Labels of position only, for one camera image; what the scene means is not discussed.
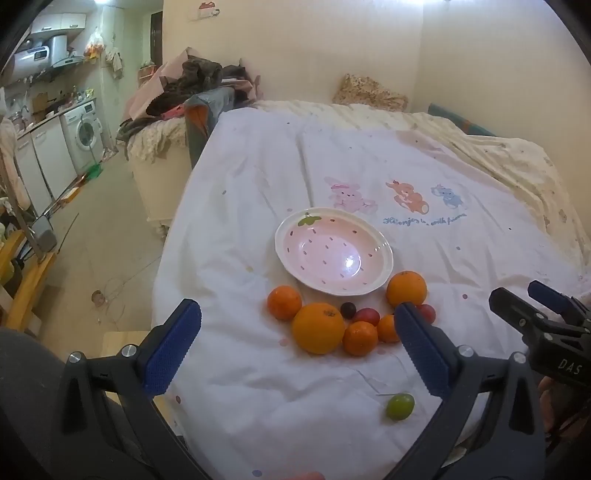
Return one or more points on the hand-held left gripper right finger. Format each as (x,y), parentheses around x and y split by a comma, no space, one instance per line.
(422,350)

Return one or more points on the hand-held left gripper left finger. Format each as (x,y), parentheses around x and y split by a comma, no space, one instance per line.
(173,348)

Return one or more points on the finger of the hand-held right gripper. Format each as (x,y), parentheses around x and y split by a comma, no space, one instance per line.
(547,295)
(517,314)

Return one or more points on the small orange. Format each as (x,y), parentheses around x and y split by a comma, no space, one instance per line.
(284,303)
(359,339)
(387,330)

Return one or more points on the red grape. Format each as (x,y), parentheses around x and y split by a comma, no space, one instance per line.
(367,316)

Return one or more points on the dark purple grape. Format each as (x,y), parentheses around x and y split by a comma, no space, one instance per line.
(348,310)

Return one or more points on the large orange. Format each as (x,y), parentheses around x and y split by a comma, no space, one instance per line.
(317,328)

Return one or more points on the pink strawberry print plate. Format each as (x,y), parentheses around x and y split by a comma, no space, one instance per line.
(332,254)

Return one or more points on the person's right hand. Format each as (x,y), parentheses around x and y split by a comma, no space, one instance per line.
(546,401)

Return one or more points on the green grape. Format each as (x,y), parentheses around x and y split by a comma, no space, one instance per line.
(400,406)

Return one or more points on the medium orange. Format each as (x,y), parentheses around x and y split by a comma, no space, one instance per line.
(406,288)

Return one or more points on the small cup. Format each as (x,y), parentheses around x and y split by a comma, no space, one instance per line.
(99,298)

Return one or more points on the cream floral bedsheet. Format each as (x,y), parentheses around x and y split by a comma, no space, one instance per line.
(521,157)

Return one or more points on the cream sofa with fringed cover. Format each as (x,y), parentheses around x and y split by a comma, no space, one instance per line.
(152,175)

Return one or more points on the white printed blanket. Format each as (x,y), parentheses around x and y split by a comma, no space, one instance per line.
(258,184)

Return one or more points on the green dustpan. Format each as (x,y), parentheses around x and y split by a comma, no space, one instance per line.
(94,171)

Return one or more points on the teal pillow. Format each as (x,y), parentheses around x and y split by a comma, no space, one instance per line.
(457,120)

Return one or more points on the white kitchen cabinet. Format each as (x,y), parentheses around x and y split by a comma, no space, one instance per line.
(44,157)

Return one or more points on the white washing machine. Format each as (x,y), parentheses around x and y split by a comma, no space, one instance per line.
(83,134)

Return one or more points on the grey and orange jacket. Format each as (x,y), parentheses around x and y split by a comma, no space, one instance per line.
(205,115)

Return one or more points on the floral pillow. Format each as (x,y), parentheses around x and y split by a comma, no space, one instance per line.
(371,92)

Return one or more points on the pile of clothes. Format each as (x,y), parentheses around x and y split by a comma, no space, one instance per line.
(198,78)

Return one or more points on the hanging cloth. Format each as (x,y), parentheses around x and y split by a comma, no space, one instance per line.
(114,62)

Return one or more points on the hanging plastic bag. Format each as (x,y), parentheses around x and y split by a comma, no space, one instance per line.
(93,46)

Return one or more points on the silver water heater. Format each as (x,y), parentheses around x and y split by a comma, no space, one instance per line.
(44,55)

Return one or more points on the white wall cabinet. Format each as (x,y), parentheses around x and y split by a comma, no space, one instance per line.
(60,23)

